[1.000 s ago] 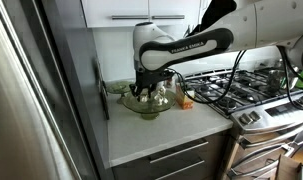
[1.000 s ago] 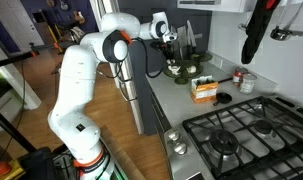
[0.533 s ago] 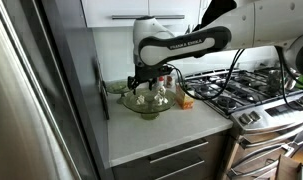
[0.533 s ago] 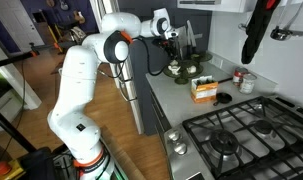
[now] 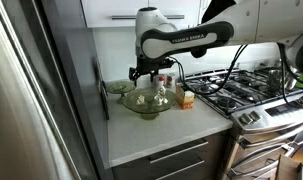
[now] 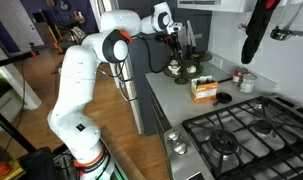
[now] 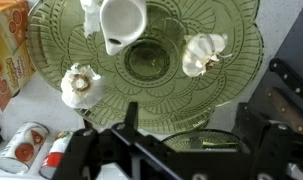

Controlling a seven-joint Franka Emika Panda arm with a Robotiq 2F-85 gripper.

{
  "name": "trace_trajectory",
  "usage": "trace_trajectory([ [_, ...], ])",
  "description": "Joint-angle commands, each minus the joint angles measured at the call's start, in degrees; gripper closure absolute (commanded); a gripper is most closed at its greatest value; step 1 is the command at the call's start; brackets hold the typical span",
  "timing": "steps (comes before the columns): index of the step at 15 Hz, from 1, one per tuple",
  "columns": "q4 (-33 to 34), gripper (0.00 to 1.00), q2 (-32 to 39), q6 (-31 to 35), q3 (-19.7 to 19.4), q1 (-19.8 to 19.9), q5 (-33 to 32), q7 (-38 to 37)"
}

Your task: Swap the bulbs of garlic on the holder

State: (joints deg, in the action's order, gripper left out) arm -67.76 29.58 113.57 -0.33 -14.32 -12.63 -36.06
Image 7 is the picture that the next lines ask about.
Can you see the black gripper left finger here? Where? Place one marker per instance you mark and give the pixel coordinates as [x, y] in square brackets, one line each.
[132, 115]

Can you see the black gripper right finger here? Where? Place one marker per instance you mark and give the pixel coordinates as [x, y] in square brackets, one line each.
[254, 128]

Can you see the white garlic bulb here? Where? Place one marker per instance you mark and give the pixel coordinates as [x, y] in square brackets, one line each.
[199, 53]
[81, 88]

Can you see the large green glass cake stand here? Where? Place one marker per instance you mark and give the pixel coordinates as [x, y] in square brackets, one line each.
[146, 86]

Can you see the small green glass cake stand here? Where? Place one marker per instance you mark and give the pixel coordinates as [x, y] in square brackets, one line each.
[191, 140]

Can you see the red label tin can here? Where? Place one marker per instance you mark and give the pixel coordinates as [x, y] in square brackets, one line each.
[54, 156]

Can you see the white label tomato can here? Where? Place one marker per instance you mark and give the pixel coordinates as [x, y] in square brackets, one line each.
[22, 150]

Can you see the orange tea box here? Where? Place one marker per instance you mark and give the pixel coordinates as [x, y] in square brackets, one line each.
[9, 56]

